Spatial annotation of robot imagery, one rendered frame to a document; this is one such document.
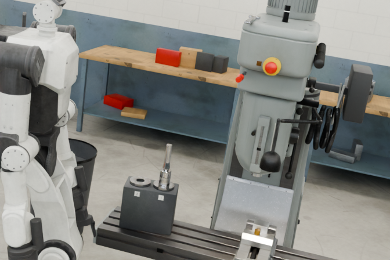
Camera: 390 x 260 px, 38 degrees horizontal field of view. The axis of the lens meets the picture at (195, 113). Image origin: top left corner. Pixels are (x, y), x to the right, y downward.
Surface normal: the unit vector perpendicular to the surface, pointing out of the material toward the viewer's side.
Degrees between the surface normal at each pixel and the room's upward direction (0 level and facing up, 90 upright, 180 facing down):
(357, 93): 90
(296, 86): 90
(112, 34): 90
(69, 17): 90
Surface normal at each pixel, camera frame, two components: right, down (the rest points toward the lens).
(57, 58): 0.70, 0.21
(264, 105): -0.23, 0.24
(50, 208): -0.04, 0.65
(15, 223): 0.01, 0.29
